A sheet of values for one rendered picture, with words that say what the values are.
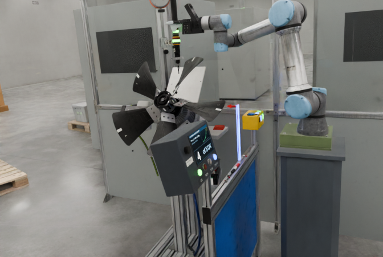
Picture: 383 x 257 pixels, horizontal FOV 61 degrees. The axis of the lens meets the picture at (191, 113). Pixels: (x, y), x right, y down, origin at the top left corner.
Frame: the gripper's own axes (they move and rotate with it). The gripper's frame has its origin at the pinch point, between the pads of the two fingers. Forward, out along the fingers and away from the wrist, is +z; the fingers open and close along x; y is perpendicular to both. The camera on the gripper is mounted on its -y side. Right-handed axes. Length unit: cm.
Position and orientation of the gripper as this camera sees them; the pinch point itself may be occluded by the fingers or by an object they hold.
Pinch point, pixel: (170, 22)
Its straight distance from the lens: 192.5
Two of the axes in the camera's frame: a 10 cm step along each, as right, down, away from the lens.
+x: 4.1, -2.3, 8.8
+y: 0.7, 9.7, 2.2
